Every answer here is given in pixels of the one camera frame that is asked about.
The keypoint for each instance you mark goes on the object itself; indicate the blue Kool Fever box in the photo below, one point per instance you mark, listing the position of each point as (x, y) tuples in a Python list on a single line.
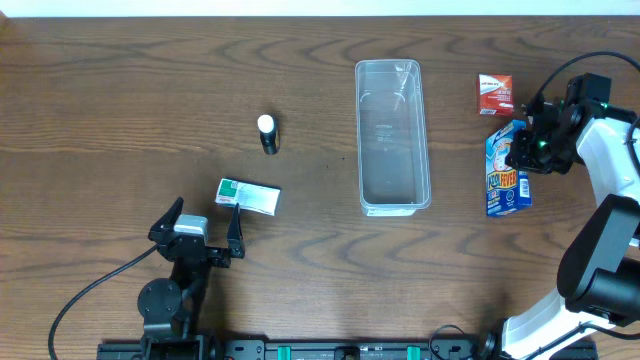
[(507, 189)]

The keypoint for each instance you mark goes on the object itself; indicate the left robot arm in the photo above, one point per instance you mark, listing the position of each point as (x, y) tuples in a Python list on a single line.
[(170, 306)]

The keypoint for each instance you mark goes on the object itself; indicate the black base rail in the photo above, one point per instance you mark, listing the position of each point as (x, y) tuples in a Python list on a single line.
[(459, 349)]

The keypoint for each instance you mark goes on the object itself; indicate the red medicine box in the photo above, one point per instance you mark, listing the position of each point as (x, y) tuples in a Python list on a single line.
[(495, 94)]

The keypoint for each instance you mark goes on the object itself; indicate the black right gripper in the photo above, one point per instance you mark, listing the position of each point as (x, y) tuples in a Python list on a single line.
[(522, 158)]

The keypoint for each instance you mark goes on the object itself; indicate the dark bottle white cap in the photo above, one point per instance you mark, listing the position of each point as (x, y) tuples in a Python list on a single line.
[(268, 134)]

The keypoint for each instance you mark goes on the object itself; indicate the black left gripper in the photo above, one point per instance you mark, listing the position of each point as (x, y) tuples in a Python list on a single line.
[(221, 258)]

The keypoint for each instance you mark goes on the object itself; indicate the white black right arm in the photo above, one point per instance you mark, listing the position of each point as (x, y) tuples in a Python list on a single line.
[(389, 222)]

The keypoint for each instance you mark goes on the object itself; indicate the clear plastic container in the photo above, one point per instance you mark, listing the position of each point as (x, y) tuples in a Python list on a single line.
[(393, 162)]

